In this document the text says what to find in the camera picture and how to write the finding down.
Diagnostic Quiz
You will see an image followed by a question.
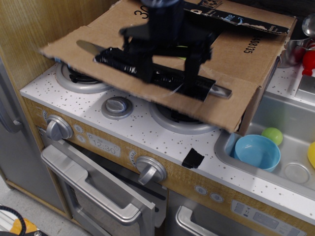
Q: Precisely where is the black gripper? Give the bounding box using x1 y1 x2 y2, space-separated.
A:
76 0 232 101

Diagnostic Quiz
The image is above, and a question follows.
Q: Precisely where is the large brown cardboard box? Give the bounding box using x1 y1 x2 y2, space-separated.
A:
41 0 296 135

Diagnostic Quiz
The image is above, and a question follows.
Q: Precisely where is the right black stove burner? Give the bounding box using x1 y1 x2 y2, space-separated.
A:
149 103 217 135

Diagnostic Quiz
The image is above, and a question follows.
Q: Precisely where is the black stove burner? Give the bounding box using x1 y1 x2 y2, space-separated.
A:
56 63 112 94
149 103 217 135

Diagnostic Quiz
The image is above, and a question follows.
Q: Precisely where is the silver round countertop knob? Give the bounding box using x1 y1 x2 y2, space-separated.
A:
101 96 133 120

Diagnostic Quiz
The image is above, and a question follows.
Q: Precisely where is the left black stove burner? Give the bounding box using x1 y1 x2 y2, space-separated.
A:
56 63 112 94

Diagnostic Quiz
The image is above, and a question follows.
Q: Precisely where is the black tape piece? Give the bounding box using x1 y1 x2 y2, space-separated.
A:
182 148 204 169

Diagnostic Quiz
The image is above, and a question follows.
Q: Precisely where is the right silver oven knob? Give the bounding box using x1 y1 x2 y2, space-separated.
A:
136 156 167 185

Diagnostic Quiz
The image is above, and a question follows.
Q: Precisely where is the silver oven knob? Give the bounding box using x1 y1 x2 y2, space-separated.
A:
136 156 167 185
46 115 73 141

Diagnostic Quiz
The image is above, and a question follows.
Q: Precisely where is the left silver oven knob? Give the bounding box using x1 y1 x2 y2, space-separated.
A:
46 115 73 141

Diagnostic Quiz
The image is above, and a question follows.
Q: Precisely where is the light blue plastic bowl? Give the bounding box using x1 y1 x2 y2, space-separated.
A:
233 135 281 172

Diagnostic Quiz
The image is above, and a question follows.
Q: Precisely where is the green plastic ball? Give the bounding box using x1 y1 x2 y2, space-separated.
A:
261 127 283 146

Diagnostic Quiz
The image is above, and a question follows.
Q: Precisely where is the stainless steel pot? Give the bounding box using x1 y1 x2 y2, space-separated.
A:
278 18 311 68

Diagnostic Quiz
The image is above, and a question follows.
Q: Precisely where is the silver toy sink basin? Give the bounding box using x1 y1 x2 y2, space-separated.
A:
214 92 315 199

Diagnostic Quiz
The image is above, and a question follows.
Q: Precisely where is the silver oven door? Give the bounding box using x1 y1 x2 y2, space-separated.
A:
41 143 155 236

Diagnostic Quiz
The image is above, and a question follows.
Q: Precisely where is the silver dishwasher door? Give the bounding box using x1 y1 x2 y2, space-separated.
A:
165 189 308 236

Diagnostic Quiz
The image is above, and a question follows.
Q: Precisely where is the red toy object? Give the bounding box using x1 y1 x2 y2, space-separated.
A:
302 47 315 76

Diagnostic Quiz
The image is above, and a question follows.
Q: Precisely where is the silver metal ladle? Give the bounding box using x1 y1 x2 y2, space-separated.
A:
302 13 315 38

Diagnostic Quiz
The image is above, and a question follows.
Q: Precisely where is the grey toy refrigerator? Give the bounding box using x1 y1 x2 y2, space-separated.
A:
0 55 65 213

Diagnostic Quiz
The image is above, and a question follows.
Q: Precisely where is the yellow plastic toy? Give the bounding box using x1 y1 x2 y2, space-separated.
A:
307 142 315 168

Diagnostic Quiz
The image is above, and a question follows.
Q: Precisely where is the orange yellow object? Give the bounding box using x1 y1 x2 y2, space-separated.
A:
9 218 37 235

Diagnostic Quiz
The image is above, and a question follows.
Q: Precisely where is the black braided cable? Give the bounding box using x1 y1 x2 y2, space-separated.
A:
0 205 27 234

